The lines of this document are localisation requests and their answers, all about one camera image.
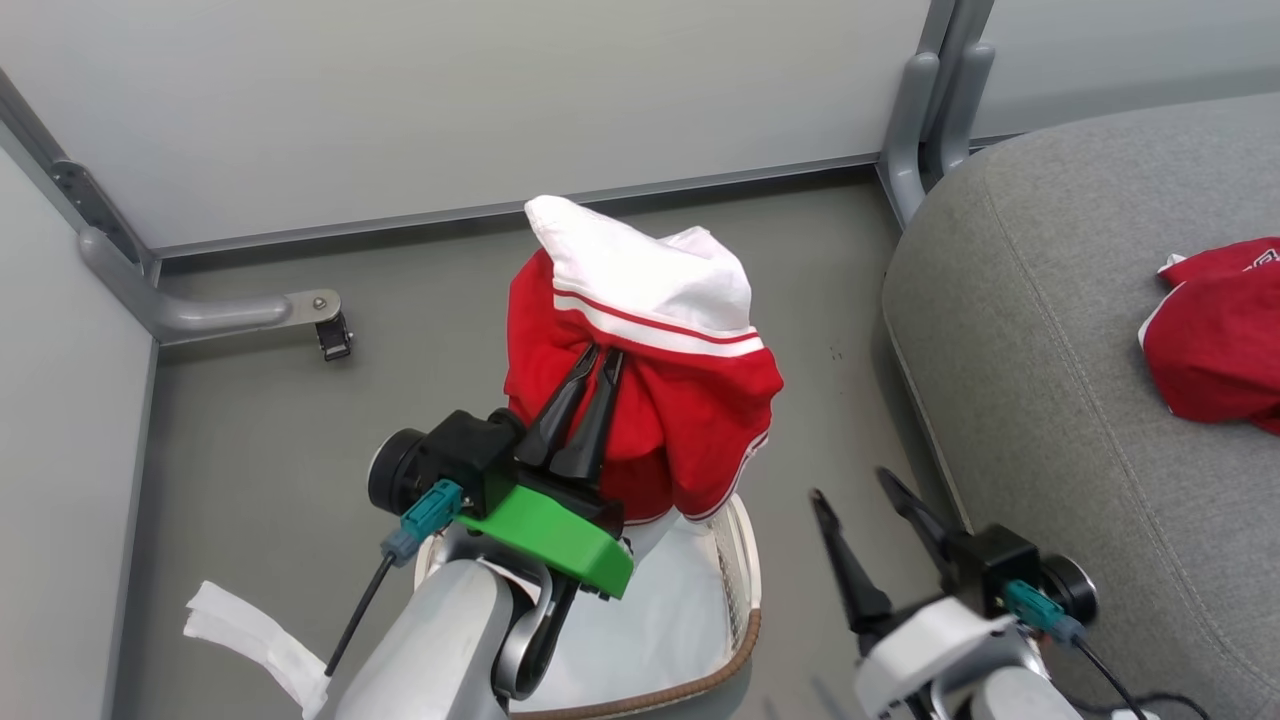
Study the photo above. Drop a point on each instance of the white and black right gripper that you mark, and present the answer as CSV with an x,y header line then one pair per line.
x,y
930,650

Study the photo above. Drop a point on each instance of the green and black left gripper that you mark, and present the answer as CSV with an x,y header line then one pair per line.
x,y
550,540

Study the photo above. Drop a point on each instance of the red garment with white panel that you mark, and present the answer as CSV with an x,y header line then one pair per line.
x,y
680,420

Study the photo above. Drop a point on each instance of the red garment with white trim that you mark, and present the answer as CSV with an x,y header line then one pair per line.
x,y
1220,350

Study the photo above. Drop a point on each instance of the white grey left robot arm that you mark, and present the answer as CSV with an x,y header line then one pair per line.
x,y
430,640

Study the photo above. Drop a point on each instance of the grey fabric sofa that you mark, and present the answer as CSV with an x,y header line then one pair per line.
x,y
1050,350

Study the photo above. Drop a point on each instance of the white laundry basket brown rim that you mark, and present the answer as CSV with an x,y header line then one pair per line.
x,y
745,570

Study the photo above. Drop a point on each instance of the black caster wheel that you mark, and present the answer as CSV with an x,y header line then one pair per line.
x,y
334,338

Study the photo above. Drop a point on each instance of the grey curved foot with plate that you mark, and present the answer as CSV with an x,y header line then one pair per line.
x,y
220,313

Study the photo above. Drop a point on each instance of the grey curved partition foot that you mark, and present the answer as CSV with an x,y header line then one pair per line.
x,y
905,130
960,110

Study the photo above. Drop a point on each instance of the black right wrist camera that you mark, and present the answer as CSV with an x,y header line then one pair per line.
x,y
1000,560

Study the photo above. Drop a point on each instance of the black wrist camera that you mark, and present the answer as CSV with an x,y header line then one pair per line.
x,y
450,455
1000,560

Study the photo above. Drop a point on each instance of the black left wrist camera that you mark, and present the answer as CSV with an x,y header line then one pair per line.
x,y
450,455

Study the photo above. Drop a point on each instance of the grey aluminium partition rail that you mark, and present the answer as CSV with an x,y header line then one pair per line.
x,y
400,220

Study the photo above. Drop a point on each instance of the grey partition post with hinge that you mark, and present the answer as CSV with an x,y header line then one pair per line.
x,y
95,210

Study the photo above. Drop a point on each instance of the grey double partition post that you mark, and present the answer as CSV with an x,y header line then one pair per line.
x,y
955,25

